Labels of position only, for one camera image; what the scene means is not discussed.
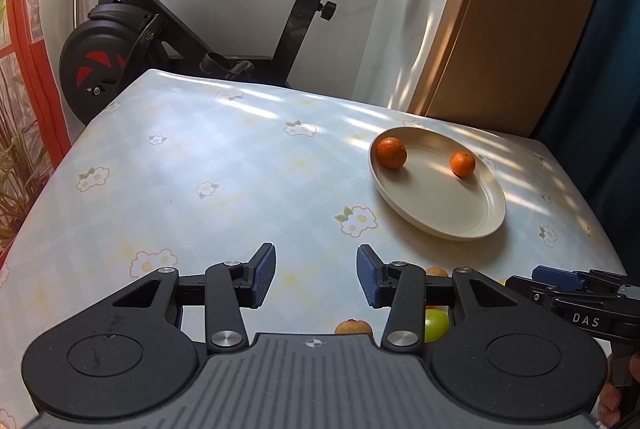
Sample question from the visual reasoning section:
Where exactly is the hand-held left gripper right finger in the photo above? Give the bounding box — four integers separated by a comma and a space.
356, 245, 536, 355

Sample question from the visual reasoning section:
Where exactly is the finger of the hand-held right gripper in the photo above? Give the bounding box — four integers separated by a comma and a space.
531, 265, 631, 294
505, 275, 576, 310

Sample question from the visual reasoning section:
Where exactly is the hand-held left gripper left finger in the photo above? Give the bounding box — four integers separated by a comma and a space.
95, 243, 277, 355

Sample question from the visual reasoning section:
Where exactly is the green apple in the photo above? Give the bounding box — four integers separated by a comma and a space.
424, 309, 451, 344

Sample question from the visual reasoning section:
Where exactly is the cream oval plate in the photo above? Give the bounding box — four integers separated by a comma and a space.
368, 126, 507, 241

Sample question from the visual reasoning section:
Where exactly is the person's right hand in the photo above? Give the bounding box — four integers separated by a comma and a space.
597, 380, 622, 429

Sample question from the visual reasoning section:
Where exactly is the large tangerine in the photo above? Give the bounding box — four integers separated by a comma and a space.
376, 137, 408, 170

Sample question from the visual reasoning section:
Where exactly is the dark teal curtain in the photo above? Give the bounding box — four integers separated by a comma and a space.
532, 0, 640, 282

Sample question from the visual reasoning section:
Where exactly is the wooden board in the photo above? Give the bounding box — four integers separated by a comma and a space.
407, 0, 613, 137

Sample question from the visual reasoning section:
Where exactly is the black exercise bike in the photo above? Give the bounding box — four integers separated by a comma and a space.
58, 0, 403, 127

